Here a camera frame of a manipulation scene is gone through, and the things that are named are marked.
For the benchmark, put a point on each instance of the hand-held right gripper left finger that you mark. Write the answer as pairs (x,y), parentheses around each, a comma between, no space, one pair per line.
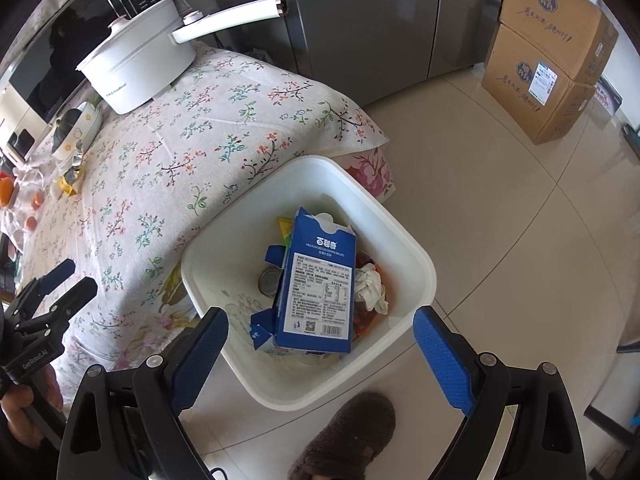
(200,360)

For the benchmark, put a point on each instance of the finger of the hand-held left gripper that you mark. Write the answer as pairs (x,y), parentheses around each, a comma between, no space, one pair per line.
(52,275)
(75,296)

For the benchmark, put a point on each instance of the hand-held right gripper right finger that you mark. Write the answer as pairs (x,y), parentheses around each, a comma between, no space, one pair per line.
(440,355)

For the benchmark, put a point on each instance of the blue biscuit box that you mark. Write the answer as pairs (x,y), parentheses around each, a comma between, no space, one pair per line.
(315,285)

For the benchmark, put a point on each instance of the white plastic bin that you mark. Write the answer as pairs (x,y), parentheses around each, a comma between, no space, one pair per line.
(350,195)

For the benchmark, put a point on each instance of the person's left hand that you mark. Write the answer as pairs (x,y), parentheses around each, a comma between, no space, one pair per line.
(17,410)

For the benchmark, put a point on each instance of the small orange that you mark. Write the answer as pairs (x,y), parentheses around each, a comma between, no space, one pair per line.
(31,221)
(37,200)

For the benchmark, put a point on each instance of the yellow packet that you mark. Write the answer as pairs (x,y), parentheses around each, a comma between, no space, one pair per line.
(71,182)

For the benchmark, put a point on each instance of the large orange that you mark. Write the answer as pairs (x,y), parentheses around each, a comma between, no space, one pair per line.
(6,190)

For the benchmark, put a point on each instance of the crumpled white tissue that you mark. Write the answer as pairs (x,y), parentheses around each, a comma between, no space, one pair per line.
(370,285)

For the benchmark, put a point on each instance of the silver can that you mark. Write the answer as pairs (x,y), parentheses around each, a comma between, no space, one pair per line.
(270,284)

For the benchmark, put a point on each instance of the brown fuzzy slipper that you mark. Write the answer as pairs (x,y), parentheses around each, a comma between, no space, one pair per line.
(345,435)

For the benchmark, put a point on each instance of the white flower-print bowl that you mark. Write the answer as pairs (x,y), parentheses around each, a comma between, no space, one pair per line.
(82,130)

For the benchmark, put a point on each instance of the dark green pumpkin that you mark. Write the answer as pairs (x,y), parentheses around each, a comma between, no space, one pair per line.
(67,125)

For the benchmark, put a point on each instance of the cream countertop appliance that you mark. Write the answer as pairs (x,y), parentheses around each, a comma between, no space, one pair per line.
(20,127)

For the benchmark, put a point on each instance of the floral tablecloth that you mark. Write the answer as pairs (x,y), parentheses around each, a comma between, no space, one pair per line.
(200,135)

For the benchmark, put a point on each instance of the black microwave oven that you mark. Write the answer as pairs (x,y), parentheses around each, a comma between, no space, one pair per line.
(50,60)

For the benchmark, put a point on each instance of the white electric pot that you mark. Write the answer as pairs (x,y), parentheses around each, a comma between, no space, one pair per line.
(135,70)

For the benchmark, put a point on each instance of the grey refrigerator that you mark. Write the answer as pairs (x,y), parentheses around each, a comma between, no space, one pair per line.
(375,20)

